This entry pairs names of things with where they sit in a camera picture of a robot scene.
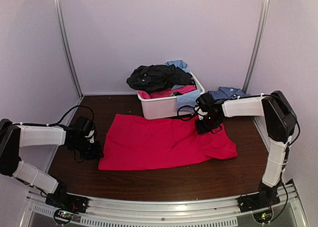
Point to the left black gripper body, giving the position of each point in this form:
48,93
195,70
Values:
87,151

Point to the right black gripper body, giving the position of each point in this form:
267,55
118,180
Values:
208,125

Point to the red t-shirt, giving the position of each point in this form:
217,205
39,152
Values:
135,143

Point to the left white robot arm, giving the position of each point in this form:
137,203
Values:
14,136

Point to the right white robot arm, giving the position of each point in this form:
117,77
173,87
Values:
280,121

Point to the white plastic laundry bin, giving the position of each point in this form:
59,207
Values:
162,107

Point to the folded blue checkered shirt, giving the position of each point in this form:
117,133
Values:
225,93

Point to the light blue shirt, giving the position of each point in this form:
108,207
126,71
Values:
190,97

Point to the pink garment in bin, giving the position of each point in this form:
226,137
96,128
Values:
174,91

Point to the black striped shirt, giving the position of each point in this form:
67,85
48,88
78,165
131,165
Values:
158,78

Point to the left circuit board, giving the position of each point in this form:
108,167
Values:
62,217

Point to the circuit board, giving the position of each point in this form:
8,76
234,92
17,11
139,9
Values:
62,217
263,216

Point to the right circuit board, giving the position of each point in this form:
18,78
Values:
263,216

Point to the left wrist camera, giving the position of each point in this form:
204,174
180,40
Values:
91,136

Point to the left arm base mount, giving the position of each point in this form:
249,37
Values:
72,203

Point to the front aluminium rail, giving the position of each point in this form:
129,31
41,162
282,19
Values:
220,212

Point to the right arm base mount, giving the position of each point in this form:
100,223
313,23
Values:
252,202

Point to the right aluminium frame post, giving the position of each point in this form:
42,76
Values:
263,15

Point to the aluminium frame post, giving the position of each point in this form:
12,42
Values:
263,15
66,47

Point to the left aluminium frame post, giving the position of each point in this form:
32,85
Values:
66,47

